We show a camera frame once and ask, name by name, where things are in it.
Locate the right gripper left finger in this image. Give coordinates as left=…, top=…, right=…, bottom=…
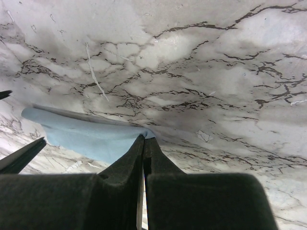
left=0, top=136, right=144, bottom=230

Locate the light blue cleaning cloth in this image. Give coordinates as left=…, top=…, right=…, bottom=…
left=22, top=107, right=155, bottom=164

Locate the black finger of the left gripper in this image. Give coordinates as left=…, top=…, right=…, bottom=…
left=0, top=137, right=46, bottom=174
left=0, top=90, right=12, bottom=100

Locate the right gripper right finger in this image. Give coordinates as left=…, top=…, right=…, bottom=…
left=143, top=138, right=277, bottom=230

